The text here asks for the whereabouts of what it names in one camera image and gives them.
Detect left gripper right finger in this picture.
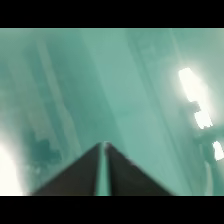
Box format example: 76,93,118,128
104,142,174,197

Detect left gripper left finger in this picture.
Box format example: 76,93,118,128
31,142,102,197

